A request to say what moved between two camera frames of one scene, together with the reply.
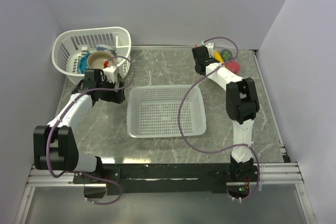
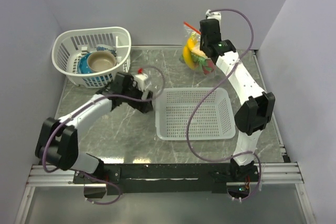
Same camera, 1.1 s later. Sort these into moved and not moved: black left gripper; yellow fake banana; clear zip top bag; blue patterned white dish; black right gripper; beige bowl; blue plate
Moved: yellow fake banana; clear zip top bag; black left gripper; black right gripper
Not moved: blue plate; blue patterned white dish; beige bowl
